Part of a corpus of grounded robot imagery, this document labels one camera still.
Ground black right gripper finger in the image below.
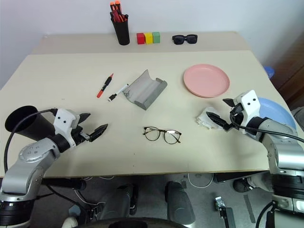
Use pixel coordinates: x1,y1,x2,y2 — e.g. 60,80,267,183
206,112,233,133
222,98,236,108

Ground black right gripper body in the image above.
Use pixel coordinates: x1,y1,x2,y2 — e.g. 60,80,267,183
228,104,245,131

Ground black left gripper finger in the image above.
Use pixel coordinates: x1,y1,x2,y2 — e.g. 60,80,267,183
78,113,92,124
89,123,109,143

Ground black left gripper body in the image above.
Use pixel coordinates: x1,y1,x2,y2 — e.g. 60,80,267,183
70,126,92,146

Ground crumpled white tissue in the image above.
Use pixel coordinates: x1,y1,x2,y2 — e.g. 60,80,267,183
195,107,223,130

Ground pink plate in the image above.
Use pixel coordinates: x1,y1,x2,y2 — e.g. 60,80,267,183
183,63,231,98

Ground red and black marker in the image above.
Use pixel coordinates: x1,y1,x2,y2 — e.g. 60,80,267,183
96,73,114,98

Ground blue plate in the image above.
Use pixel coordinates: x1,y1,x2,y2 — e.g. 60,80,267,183
256,96,297,133

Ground white and black marker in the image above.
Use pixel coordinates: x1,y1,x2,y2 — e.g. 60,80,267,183
107,83,130,103

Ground blue round container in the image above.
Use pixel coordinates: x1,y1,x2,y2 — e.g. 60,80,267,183
263,66,276,78

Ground empty black pen cup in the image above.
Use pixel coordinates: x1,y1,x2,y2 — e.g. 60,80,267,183
4,105,59,143

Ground grey open glasses case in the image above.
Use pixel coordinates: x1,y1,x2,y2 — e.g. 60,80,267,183
122,69,168,111

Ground black shoe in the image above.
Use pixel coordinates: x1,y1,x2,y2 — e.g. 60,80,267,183
233,177,253,193

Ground brown wooden cabinet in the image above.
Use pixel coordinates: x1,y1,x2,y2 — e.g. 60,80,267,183
270,35,304,112

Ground dark rounded robot leg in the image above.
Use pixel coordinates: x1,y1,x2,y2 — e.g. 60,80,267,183
99,182,140,221
164,180,196,224

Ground black sunglasses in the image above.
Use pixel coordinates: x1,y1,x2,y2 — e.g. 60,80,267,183
171,34,198,46

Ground white shoe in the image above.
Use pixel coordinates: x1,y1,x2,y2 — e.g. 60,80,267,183
62,216,79,228

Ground grey floor tape strip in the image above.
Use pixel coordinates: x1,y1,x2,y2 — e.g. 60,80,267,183
243,194,257,224

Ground black pen cup with pens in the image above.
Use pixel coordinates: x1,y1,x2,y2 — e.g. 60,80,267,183
110,11,131,46

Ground dark rounded bottom shape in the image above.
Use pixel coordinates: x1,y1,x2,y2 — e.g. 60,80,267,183
77,217,173,228

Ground red pen in cup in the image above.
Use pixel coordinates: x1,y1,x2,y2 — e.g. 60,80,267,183
112,11,126,23

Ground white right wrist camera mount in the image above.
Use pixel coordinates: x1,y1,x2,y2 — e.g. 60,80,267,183
233,90,262,124

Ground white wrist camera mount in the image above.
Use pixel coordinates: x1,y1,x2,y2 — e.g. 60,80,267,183
233,90,262,124
53,108,80,146

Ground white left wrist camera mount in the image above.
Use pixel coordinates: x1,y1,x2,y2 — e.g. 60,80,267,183
53,108,80,146

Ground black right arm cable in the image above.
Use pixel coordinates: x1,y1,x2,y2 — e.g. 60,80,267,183
229,111,304,143

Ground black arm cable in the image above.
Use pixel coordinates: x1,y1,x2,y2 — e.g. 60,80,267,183
3,108,57,178
229,111,304,143

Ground black table frame bar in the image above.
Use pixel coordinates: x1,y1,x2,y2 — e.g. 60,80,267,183
41,177,86,191

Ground thin black frame eyeglasses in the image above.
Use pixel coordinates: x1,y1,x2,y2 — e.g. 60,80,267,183
142,126,183,145

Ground white floor cable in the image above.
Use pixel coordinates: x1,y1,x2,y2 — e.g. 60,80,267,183
187,172,214,189

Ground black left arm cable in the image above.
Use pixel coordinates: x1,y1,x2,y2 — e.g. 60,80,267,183
3,108,57,178

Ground metal caster bracket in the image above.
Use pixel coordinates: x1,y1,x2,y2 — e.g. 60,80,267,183
214,196,236,228

